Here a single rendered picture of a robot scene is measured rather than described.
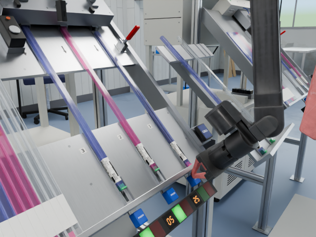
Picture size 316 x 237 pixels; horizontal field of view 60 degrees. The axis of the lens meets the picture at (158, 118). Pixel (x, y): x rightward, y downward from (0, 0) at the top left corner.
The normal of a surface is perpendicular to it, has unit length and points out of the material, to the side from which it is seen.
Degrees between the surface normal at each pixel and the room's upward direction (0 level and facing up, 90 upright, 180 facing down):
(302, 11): 90
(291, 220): 0
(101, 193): 44
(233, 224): 0
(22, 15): 134
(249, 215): 0
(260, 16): 81
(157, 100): 90
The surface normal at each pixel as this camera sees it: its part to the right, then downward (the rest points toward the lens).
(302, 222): 0.00, -0.96
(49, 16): 0.55, 0.80
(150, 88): -0.64, 0.22
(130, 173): 0.53, -0.56
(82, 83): 0.77, 0.18
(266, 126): -0.37, 0.11
